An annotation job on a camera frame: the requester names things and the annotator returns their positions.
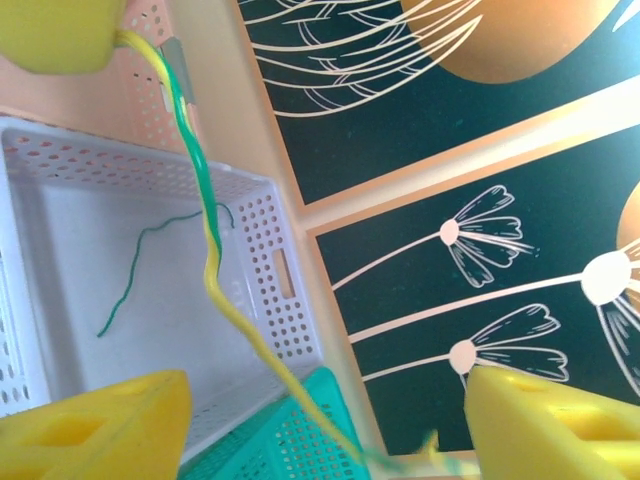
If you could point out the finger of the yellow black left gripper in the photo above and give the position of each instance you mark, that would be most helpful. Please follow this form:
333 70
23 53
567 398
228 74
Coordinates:
60 35

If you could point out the teal mesh plastic basket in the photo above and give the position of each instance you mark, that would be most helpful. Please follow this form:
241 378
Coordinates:
280 440

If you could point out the lilac perforated plastic basket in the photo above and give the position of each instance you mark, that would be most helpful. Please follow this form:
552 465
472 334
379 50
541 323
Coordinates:
150 300

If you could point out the pink perforated plastic basket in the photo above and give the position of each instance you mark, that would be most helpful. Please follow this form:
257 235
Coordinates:
50 95

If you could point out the grey basket label clip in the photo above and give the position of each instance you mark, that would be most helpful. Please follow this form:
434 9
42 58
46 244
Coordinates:
181 60

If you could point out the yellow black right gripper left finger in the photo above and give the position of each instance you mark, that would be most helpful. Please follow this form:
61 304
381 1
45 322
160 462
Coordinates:
140 425

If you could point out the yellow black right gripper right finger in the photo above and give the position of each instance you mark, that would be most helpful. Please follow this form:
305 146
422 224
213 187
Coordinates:
525 430

